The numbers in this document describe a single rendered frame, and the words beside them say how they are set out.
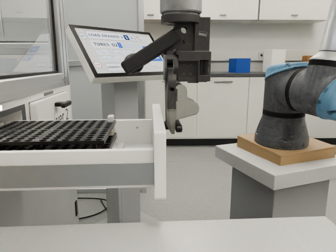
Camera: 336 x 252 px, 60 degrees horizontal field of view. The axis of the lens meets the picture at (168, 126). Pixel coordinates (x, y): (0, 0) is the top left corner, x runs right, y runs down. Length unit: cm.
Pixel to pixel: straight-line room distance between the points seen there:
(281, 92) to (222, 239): 46
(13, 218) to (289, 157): 67
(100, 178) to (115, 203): 126
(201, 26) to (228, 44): 375
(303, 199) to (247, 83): 281
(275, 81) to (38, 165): 62
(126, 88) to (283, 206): 101
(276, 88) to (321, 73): 14
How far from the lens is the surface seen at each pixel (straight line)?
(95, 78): 133
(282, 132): 85
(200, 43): 54
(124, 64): 53
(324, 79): 74
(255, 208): 91
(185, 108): 53
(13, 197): 72
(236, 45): 431
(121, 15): 224
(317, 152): 90
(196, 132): 361
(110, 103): 156
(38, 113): 79
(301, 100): 78
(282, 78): 83
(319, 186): 94
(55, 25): 107
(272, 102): 85
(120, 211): 172
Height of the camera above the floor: 102
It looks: 12 degrees down
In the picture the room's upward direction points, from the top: straight up
